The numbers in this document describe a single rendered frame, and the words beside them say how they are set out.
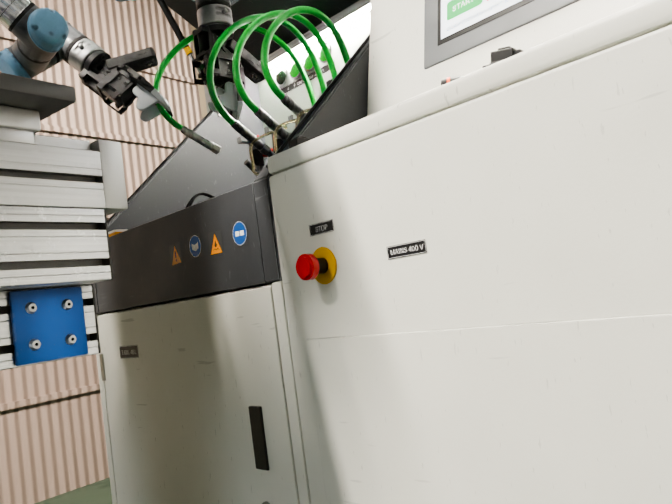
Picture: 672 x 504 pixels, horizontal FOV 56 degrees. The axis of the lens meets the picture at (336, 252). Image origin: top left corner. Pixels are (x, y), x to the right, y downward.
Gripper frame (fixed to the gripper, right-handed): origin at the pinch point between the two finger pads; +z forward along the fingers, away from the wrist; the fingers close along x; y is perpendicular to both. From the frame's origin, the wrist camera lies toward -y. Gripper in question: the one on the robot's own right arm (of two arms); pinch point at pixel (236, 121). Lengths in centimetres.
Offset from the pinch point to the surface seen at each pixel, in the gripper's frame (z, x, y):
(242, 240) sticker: 29.7, 26.9, 21.7
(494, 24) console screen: 3, 62, -4
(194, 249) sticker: 29.0, 12.3, 21.7
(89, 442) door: 96, -218, -46
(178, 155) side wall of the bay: -0.6, -30.9, -3.4
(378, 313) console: 44, 54, 22
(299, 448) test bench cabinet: 62, 34, 22
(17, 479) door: 103, -212, -10
